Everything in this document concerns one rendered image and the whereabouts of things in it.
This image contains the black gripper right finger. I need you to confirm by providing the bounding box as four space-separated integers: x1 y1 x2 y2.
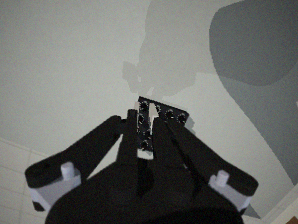
148 103 259 216

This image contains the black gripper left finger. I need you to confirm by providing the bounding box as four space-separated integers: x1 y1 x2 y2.
24 102 140 213

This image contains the black knob box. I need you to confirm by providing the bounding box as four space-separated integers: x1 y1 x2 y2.
137 96 189 152

